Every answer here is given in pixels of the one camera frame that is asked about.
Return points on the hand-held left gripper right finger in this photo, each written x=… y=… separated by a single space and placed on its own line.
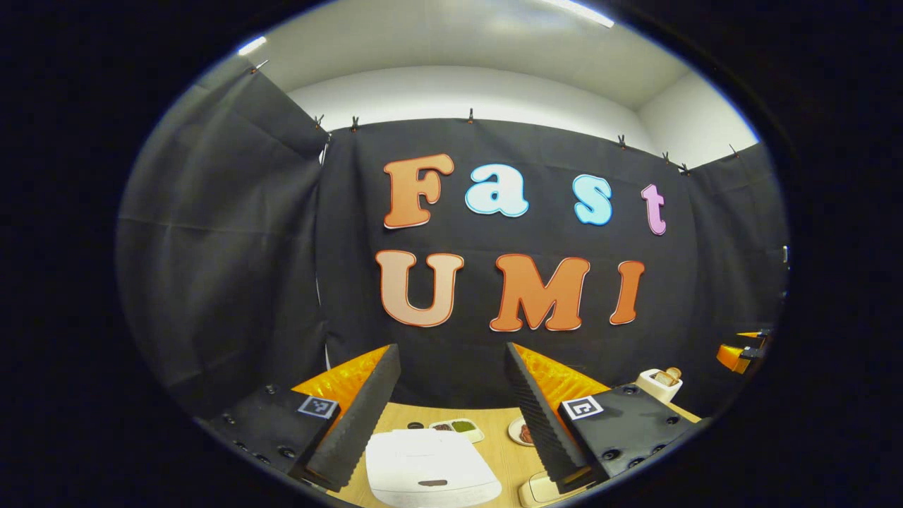
x=543 y=423

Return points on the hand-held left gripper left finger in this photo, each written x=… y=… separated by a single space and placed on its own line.
x=360 y=423

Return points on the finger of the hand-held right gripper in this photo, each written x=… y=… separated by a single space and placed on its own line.
x=749 y=334
x=732 y=358

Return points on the white rice cooker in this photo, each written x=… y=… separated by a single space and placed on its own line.
x=423 y=458

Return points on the cream chopstick holder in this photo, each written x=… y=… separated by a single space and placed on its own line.
x=649 y=388

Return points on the cream rectangular rice container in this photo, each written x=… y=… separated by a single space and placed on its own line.
x=536 y=489

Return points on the red meat piece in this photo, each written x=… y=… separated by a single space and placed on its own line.
x=527 y=433

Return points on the white round plate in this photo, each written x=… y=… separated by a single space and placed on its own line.
x=513 y=432

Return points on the white divided bean tray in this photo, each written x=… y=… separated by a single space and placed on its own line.
x=458 y=427

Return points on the black backdrop cloth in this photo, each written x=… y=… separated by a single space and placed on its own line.
x=247 y=247

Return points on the small ceiling light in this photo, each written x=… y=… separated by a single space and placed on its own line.
x=252 y=46

